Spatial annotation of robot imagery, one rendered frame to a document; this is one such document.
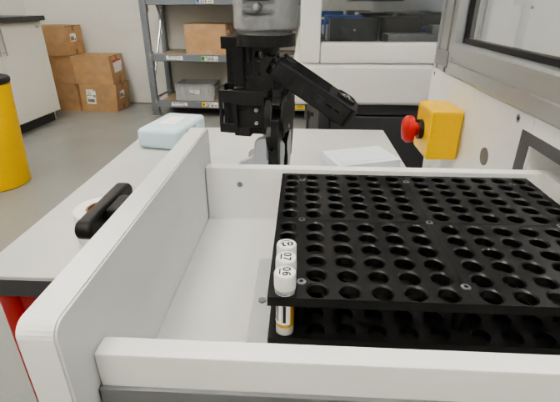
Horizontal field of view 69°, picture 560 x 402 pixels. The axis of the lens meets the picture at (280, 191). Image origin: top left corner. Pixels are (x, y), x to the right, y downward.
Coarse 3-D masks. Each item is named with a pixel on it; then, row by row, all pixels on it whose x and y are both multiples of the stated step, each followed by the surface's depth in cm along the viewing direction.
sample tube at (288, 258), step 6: (282, 252) 24; (288, 252) 24; (276, 258) 23; (282, 258) 23; (288, 258) 23; (294, 258) 23; (276, 264) 23; (282, 264) 23; (288, 264) 23; (294, 264) 23
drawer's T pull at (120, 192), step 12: (108, 192) 31; (120, 192) 31; (96, 204) 29; (108, 204) 30; (120, 204) 30; (84, 216) 28; (96, 216) 28; (108, 216) 29; (84, 228) 27; (96, 228) 28
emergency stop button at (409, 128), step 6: (402, 120) 60; (408, 120) 58; (414, 120) 58; (402, 126) 60; (408, 126) 58; (414, 126) 58; (402, 132) 60; (408, 132) 58; (414, 132) 58; (402, 138) 60; (408, 138) 59
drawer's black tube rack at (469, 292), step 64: (320, 192) 34; (384, 192) 34; (448, 192) 34; (512, 192) 34; (320, 256) 26; (384, 256) 25; (448, 256) 25; (512, 256) 25; (320, 320) 24; (384, 320) 24; (448, 320) 24; (512, 320) 24
